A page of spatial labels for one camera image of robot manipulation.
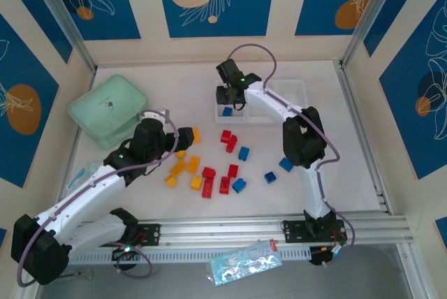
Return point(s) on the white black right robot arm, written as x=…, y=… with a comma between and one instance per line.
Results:
x=312, y=190

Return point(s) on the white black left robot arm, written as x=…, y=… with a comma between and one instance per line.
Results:
x=84, y=197

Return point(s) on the white three-compartment container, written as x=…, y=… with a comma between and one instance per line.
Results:
x=258, y=114

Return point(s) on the mint green fabric pouch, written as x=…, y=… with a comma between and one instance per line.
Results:
x=104, y=107

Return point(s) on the clear plastic zip bag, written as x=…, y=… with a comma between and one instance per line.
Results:
x=91, y=167

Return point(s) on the light blue plastic piece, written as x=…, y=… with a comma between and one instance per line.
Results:
x=77, y=179

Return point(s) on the black connector board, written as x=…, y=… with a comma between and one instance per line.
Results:
x=120, y=260
x=319, y=257

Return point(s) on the printed plastic package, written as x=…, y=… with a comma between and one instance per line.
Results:
x=244, y=260

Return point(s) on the aluminium side rail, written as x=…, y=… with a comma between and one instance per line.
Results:
x=363, y=138
x=71, y=161

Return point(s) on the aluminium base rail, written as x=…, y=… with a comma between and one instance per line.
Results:
x=227, y=229

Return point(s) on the aluminium frame post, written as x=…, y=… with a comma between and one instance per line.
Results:
x=370, y=16
x=64, y=16

